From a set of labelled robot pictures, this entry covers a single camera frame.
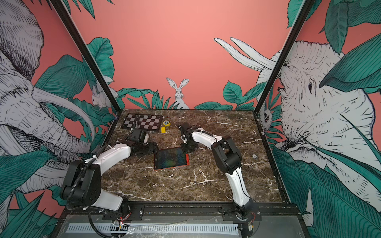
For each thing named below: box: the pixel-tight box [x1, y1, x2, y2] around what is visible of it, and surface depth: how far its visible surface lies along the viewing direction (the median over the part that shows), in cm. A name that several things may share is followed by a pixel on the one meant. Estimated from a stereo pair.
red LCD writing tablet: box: [153, 146, 191, 171], surface depth 95 cm
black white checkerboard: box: [121, 113, 163, 131], surface depth 113 cm
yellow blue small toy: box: [162, 119, 171, 127], surface depth 113 cm
